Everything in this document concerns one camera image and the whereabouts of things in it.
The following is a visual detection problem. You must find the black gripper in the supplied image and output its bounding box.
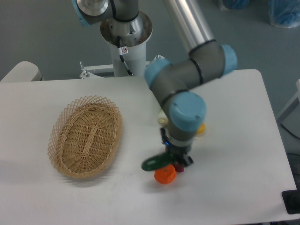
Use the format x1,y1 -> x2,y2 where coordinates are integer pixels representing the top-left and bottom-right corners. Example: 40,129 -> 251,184
160,127 -> 194,167

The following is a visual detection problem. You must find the green cucumber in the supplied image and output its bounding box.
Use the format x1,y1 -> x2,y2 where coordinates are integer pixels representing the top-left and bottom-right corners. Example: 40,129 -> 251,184
141,152 -> 175,171

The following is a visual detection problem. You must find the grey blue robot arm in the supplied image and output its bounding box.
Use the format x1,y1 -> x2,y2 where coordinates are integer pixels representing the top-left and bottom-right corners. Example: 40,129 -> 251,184
72,0 -> 237,171

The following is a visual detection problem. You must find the woven wicker basket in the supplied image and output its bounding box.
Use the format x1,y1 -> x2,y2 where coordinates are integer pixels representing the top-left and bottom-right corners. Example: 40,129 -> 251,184
48,96 -> 122,179

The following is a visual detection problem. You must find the purple sweet potato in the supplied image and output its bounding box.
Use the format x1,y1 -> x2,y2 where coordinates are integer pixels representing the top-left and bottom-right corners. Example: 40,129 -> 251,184
174,164 -> 185,173

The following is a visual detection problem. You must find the orange tangerine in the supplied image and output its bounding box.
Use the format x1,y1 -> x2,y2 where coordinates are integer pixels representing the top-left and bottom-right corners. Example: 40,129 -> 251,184
154,165 -> 177,184

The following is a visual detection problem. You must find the yellow bell pepper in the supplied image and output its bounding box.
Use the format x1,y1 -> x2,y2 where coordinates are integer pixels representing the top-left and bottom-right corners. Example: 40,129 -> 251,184
196,123 -> 206,136

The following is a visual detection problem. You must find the green bok choy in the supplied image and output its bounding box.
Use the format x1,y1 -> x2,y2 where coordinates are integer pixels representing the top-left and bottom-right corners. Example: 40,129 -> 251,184
157,109 -> 168,126

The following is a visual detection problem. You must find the black device at edge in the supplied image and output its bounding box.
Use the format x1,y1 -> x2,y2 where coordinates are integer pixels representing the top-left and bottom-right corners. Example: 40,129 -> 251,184
282,190 -> 300,214

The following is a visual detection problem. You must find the blue plastic bag right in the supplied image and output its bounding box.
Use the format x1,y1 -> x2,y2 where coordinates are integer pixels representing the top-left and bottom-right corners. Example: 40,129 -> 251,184
268,0 -> 300,28

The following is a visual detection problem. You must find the white chair back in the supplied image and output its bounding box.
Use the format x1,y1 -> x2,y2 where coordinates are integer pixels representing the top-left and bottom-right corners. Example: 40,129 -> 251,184
0,61 -> 45,83

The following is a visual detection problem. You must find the white furniture frame right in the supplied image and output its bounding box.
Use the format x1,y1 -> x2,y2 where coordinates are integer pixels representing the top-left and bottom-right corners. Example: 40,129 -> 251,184
276,80 -> 300,123

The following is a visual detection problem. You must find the black cable on pedestal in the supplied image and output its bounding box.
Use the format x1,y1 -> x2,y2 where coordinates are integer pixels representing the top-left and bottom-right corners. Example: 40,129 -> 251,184
116,35 -> 134,76

